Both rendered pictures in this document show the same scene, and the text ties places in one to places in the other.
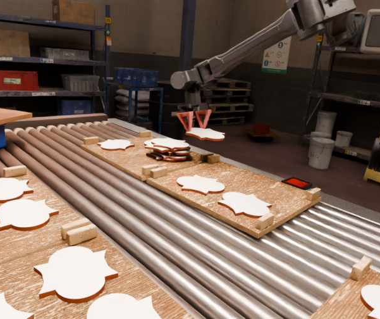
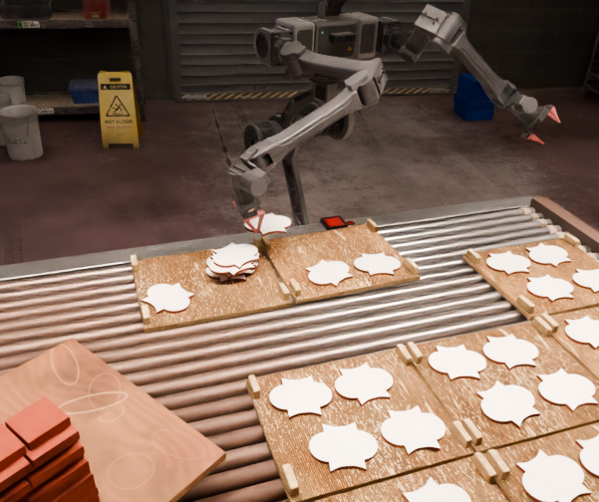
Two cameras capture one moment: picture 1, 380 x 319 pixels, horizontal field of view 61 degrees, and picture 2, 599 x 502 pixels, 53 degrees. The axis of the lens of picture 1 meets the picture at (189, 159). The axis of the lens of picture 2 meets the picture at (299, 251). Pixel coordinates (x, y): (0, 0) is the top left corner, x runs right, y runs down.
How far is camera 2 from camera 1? 1.57 m
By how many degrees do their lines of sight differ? 60
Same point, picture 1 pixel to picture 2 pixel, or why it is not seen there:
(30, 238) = (405, 382)
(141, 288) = (474, 340)
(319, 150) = (23, 130)
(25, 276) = (455, 385)
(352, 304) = (496, 275)
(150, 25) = not seen: outside the picture
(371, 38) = not seen: hidden behind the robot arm
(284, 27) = (352, 107)
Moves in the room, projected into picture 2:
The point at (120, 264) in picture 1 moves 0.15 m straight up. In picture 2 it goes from (448, 344) to (458, 297)
